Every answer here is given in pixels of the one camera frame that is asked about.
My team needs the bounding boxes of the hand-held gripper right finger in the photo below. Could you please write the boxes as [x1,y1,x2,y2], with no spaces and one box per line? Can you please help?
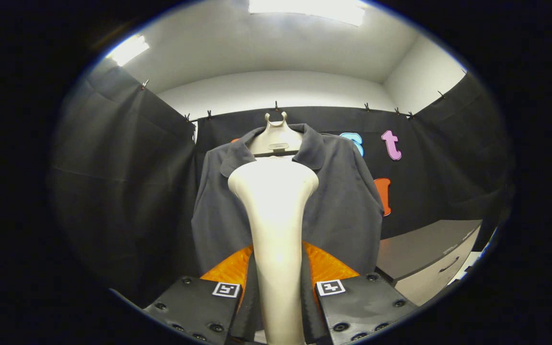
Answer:
[301,241,418,345]

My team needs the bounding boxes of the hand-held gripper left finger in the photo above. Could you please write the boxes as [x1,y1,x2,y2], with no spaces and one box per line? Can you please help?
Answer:
[142,243,261,345]

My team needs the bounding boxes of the cream garment steamer head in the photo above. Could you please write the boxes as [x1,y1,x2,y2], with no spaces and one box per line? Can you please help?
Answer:
[228,159,320,345]

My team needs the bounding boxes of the dark grey button shirt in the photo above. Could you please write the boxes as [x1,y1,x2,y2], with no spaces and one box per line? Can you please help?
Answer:
[191,123,385,278]

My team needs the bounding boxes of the grey top drawer cabinet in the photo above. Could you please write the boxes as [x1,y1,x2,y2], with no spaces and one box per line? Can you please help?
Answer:
[376,219,483,306]

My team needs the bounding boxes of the black backdrop cloth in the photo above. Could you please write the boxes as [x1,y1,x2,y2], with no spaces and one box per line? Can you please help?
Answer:
[48,57,514,307]

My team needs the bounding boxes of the narrow ceiling light panel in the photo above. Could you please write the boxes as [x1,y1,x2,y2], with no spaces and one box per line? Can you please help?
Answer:
[106,34,150,67]

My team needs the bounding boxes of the large ceiling light panel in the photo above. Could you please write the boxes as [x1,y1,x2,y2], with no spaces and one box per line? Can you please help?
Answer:
[248,0,367,27]

